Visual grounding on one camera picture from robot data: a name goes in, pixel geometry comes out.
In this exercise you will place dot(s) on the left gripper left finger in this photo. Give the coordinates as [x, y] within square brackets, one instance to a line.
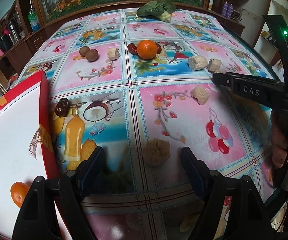
[74, 186]

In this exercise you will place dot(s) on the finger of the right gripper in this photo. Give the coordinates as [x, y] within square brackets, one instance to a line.
[224, 81]

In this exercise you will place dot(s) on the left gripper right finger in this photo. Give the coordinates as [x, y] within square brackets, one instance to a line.
[212, 188]

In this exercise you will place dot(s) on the right hand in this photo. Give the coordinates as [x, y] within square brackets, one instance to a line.
[279, 142]

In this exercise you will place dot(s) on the orange mandarin in box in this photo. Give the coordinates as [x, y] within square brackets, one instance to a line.
[18, 192]

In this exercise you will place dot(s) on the red white shallow box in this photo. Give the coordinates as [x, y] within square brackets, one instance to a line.
[26, 149]

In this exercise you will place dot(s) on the purple spray bottles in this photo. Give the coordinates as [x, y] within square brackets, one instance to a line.
[227, 10]

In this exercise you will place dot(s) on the dark red date near box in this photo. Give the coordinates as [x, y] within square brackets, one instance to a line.
[62, 107]

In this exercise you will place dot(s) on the beige walnut near gripper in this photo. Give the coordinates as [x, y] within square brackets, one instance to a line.
[156, 152]

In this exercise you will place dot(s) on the red date right of mandarin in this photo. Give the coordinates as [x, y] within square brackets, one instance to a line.
[158, 48]

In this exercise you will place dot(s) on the red date of mandarin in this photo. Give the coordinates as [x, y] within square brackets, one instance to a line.
[132, 48]
[158, 48]

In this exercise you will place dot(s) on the orange mandarin on table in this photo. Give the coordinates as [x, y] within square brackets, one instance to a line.
[147, 49]

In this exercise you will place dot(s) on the colourful fruit print tablecloth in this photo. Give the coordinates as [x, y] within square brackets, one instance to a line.
[120, 105]

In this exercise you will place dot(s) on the green leafy vegetable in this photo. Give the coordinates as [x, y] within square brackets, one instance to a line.
[161, 10]

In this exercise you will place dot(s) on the red date left of mandarin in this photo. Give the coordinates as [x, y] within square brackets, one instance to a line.
[132, 48]

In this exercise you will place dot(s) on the brown longan right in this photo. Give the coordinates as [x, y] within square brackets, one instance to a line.
[92, 55]

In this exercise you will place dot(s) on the brown longan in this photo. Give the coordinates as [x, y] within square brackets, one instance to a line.
[92, 55]
[83, 50]

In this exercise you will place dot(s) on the brown longan left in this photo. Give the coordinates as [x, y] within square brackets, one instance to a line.
[83, 50]

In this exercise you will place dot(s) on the beige walnut piece centre left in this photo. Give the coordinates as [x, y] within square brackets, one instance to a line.
[113, 54]

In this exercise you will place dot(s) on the green label water bottle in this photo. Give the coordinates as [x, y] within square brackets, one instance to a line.
[33, 19]

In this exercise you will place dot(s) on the black thermos flask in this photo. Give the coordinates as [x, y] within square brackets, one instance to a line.
[12, 27]

